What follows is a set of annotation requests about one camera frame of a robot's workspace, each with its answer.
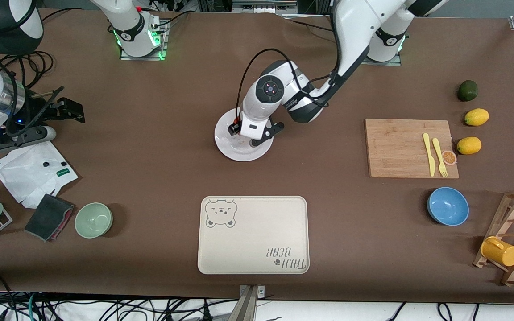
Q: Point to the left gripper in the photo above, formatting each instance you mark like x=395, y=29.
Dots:
x=234, y=129

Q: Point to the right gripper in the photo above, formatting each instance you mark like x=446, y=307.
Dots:
x=46, y=111

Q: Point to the white round plate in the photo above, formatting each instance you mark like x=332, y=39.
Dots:
x=239, y=151

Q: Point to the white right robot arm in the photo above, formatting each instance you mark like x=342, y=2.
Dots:
x=127, y=22

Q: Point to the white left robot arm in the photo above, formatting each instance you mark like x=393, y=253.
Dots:
x=350, y=26

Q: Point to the white plastic bag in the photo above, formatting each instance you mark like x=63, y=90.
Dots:
x=29, y=178

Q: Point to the brown table cover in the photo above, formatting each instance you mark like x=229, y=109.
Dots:
x=150, y=156

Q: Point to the dark grey sponge cloth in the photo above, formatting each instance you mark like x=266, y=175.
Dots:
x=48, y=216

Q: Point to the pale green bowl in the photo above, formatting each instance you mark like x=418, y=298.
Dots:
x=93, y=220

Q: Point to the cream bear print tray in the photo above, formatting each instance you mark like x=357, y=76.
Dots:
x=252, y=240

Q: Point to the wooden cutting board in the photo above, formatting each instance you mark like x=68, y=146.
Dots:
x=395, y=147

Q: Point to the yellow plastic knife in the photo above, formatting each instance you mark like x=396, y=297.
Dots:
x=429, y=156

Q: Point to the yellow plastic fork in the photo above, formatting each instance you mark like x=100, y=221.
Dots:
x=439, y=154

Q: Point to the orange slice piece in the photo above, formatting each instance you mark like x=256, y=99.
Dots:
x=449, y=158

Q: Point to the blue bowl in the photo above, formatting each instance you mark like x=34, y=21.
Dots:
x=448, y=206

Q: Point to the yellow lemon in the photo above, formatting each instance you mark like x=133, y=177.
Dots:
x=476, y=117
x=469, y=146

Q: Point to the dark green avocado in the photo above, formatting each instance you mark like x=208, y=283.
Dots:
x=467, y=91

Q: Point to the yellow cup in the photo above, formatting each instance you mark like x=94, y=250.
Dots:
x=500, y=252

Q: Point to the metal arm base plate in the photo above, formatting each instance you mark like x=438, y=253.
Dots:
x=384, y=63
x=164, y=44

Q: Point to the grey metal frame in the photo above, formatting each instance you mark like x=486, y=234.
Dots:
x=261, y=6

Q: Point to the grey metal clamp bracket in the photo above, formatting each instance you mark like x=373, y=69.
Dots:
x=250, y=303

